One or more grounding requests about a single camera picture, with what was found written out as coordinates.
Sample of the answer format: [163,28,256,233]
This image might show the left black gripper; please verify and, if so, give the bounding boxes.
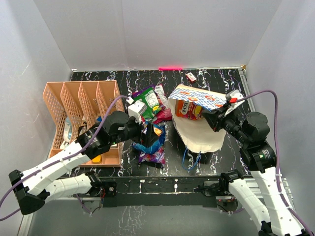
[110,113,159,148]

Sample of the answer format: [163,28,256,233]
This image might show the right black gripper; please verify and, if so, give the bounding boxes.
[201,102,250,144]

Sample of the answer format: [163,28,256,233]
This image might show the blue checkered paper bag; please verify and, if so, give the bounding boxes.
[167,84,233,172]

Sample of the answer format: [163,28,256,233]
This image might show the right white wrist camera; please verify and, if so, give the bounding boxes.
[224,89,245,117]

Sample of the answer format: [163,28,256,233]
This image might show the red white small box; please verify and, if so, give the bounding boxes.
[186,72,197,83]

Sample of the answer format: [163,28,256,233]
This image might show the orange plastic desk organizer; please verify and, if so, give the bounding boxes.
[43,80,125,156]

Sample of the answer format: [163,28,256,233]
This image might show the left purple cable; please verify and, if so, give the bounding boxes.
[0,95,131,222]

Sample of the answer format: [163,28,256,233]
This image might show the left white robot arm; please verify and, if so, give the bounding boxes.
[9,111,159,215]

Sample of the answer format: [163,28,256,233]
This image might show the pink chips bag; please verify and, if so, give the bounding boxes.
[153,85,172,124]

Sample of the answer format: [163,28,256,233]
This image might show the yellow sponge block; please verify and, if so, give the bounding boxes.
[92,155,102,164]

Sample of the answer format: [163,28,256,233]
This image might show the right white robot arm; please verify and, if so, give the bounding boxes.
[202,107,313,236]

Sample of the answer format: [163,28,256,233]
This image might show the green snack packet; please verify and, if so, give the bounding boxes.
[134,87,162,120]

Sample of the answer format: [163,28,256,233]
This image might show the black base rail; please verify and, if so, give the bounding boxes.
[73,176,247,208]

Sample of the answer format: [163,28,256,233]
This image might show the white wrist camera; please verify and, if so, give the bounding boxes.
[224,89,245,117]
[126,97,147,124]

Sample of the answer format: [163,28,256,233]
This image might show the purple cable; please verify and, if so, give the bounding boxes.
[236,89,313,236]
[0,95,131,222]

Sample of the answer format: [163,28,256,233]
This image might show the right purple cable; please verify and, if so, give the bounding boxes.
[236,89,313,236]

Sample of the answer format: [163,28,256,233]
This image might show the orange snack packet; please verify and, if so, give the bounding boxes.
[175,100,203,120]

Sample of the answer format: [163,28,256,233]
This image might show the pink tape strip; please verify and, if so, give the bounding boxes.
[158,66,183,71]

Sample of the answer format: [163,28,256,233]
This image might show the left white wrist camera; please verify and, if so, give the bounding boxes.
[126,97,147,124]

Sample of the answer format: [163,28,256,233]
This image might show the blue gummy snack bag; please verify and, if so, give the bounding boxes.
[131,122,166,154]

